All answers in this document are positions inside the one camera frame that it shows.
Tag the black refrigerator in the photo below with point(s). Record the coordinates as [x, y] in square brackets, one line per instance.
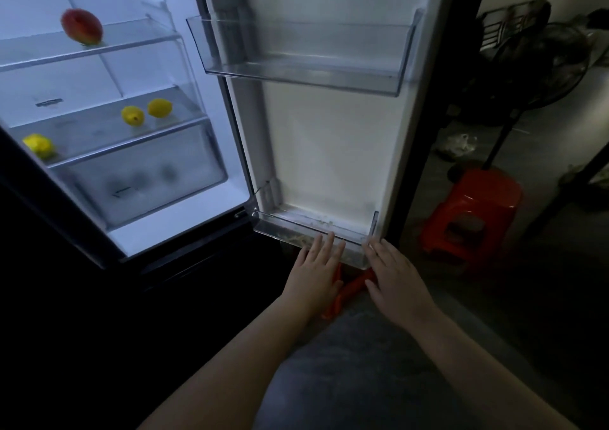
[333, 149]

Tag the red plastic stool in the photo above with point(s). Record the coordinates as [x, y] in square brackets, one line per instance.
[480, 191]

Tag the person's left hand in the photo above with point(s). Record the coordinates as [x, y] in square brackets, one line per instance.
[314, 282]

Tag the red mango fruit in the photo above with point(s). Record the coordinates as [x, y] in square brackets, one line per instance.
[82, 26]

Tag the person's right hand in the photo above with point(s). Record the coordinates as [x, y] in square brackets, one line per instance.
[399, 287]

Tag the deep clear door bin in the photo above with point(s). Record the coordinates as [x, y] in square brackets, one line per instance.
[309, 70]

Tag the person's right forearm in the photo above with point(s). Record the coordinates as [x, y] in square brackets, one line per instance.
[490, 382]

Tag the person's left forearm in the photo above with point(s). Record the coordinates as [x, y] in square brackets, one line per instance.
[228, 377]

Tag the white crumpled bag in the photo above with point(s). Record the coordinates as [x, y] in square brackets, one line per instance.
[457, 145]

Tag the clear crisper drawer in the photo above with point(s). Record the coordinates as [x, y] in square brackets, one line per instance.
[190, 177]

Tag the black standing fan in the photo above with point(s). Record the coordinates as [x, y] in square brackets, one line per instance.
[547, 63]

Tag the shallow clear door bin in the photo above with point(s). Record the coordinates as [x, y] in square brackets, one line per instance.
[285, 230]

